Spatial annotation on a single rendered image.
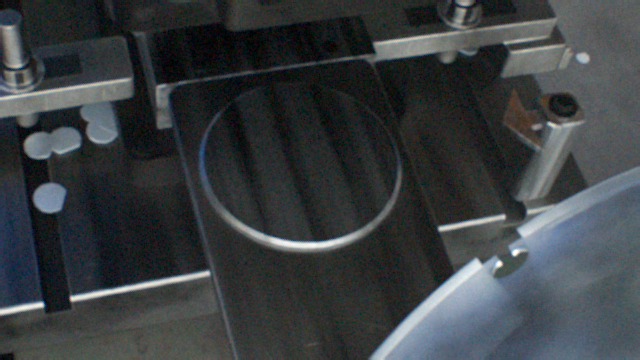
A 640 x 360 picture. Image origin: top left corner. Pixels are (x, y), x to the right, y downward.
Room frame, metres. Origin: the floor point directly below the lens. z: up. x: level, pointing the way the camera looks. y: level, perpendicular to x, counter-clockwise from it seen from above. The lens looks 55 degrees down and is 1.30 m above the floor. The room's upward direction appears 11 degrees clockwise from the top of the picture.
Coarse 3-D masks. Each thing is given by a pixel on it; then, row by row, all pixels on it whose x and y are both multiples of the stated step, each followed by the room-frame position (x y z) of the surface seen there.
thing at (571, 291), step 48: (624, 192) 0.31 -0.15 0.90; (528, 240) 0.30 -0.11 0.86; (576, 240) 0.28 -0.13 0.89; (624, 240) 0.27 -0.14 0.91; (480, 288) 0.27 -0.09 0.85; (528, 288) 0.26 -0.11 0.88; (576, 288) 0.24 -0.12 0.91; (624, 288) 0.23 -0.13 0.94; (432, 336) 0.24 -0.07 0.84; (480, 336) 0.23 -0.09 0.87; (528, 336) 0.21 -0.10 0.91; (576, 336) 0.21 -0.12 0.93; (624, 336) 0.20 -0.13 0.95
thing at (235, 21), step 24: (168, 0) 0.38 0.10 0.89; (192, 0) 0.38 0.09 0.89; (216, 0) 0.38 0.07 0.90; (240, 0) 0.37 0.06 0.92; (264, 0) 0.36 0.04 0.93; (288, 0) 0.38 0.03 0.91; (312, 0) 0.38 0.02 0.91; (336, 0) 0.39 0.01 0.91; (360, 0) 0.39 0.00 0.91; (384, 0) 0.40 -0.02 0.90; (240, 24) 0.37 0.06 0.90; (264, 24) 0.37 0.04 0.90
